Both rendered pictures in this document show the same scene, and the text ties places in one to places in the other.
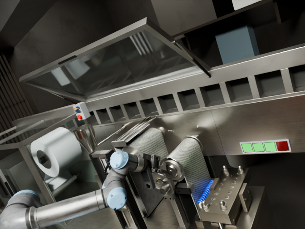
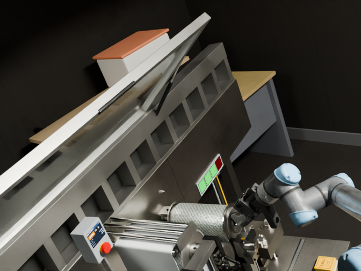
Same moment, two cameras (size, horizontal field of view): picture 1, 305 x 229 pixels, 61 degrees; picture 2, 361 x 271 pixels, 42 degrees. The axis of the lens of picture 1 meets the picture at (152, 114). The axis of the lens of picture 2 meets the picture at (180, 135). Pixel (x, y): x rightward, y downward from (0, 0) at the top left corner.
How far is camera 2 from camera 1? 2.02 m
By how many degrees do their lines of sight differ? 84
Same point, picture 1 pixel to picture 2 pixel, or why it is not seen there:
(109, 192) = (341, 180)
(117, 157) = (291, 166)
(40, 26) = not seen: outside the picture
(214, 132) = (176, 189)
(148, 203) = not seen: outside the picture
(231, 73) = (171, 102)
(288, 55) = (198, 71)
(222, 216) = (278, 230)
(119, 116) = not seen: outside the picture
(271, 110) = (203, 129)
